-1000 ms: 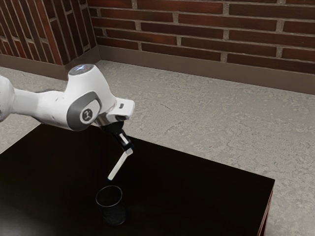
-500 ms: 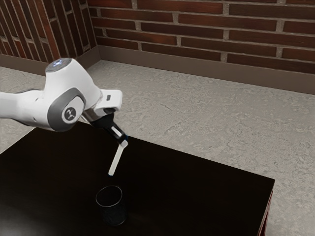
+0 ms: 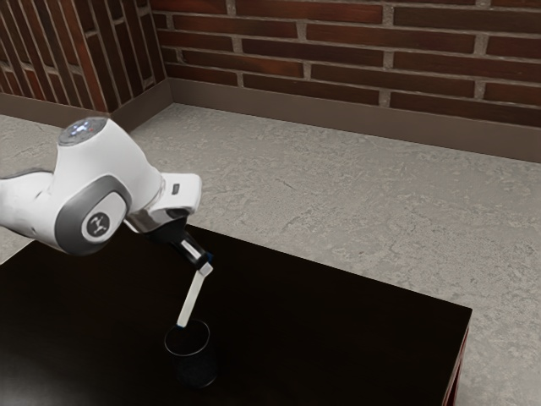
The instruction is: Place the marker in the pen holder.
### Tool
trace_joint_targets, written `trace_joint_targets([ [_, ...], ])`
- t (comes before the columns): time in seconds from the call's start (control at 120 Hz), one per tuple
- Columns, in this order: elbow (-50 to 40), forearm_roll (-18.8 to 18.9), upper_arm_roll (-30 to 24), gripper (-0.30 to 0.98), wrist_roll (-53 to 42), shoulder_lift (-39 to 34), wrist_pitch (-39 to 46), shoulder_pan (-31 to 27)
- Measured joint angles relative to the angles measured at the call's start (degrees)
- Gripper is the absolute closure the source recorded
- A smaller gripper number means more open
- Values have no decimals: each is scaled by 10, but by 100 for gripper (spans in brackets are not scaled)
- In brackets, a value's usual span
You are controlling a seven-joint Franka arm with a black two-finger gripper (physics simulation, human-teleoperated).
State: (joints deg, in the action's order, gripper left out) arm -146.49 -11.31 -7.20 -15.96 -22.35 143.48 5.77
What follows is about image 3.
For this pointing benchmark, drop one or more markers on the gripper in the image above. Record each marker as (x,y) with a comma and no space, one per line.
(169,234)

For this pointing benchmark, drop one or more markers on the white pen with blue tip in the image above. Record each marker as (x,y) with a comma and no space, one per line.
(190,298)

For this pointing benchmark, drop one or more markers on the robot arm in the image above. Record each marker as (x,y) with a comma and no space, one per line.
(80,177)

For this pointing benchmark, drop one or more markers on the black mesh pen holder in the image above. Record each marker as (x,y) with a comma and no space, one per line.
(194,363)

